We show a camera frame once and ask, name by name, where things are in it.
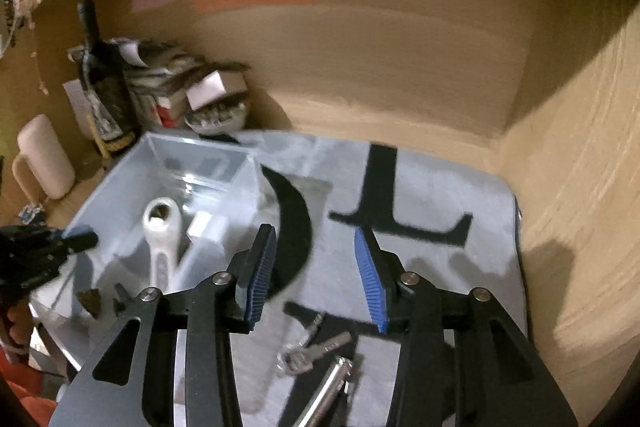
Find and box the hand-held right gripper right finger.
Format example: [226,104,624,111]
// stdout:
[353,227,581,427]

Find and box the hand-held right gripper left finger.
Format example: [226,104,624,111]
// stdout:
[47,223,278,427]

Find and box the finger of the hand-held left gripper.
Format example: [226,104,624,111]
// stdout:
[45,228,99,278]

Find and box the small white charger block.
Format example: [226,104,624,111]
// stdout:
[187,212,228,248]

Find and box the bunch of metal keys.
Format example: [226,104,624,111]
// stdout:
[275,312,353,375]

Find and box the silver metal flashlight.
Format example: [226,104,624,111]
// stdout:
[295,355,357,427]

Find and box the clear plastic storage box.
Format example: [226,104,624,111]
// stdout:
[30,132,273,370]

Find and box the pale pink mug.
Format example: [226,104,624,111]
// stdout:
[11,114,77,202]

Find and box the grey mat with black letters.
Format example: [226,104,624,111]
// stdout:
[200,129,526,427]

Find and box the white handwritten note sheet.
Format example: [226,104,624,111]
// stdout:
[62,79,96,140]

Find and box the dark wine bottle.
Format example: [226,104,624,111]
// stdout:
[77,0,141,155]

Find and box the red cloth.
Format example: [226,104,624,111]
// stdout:
[0,357,58,427]

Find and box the small white bowl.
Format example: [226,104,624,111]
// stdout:
[184,102,248,132]

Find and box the white paper card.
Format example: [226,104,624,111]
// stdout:
[186,72,226,110]

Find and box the black lace headband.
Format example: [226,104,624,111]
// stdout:
[0,0,22,50]

